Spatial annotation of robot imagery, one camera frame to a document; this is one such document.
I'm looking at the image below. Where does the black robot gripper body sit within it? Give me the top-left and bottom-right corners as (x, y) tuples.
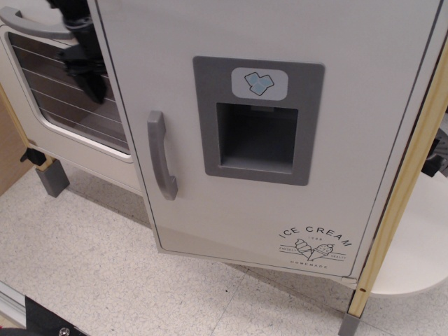
(57, 20), (105, 75)

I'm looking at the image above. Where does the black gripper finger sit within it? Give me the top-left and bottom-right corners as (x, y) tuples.
(73, 71), (106, 104)

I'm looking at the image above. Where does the grey fridge door handle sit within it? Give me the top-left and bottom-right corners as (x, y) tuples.
(147, 111), (178, 201)

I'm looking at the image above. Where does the white toy fridge door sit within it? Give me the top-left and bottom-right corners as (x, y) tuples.
(87, 0), (442, 277)

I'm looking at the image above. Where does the white toy oven door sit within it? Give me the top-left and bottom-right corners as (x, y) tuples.
(1, 23), (141, 194)

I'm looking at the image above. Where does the black clamp knob left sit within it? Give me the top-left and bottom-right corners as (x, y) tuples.
(20, 148), (46, 166)

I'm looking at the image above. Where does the wooden left side panel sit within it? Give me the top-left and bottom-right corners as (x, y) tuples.
(1, 87), (33, 195)

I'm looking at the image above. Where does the grey left foot cap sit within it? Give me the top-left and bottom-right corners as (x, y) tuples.
(36, 160), (70, 197)

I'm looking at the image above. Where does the grey foot cap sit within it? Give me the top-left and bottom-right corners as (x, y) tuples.
(36, 160), (70, 197)
(338, 313), (361, 336)

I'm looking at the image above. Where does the grey ice dispenser panel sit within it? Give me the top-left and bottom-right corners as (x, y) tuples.
(192, 56), (325, 186)

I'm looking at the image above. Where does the white toy kitchen cabinet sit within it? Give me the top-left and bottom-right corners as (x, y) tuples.
(0, 0), (448, 284)

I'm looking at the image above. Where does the black clamp right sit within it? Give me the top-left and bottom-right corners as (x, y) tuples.
(421, 113), (447, 177)

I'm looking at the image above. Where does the grey right foot cap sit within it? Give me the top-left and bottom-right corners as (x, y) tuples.
(338, 313), (361, 336)

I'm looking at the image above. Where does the white round table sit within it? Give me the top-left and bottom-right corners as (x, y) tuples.
(371, 172), (447, 298)

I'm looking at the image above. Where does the grey oven door handle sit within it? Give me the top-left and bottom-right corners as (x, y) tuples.
(1, 6), (74, 40)

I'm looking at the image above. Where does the aluminium rail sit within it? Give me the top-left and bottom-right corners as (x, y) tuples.
(1, 282), (27, 328)

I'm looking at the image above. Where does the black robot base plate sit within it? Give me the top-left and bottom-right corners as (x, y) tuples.
(1, 296), (87, 336)

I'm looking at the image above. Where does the wooden right frame post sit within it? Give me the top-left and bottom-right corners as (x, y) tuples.
(347, 42), (447, 318)

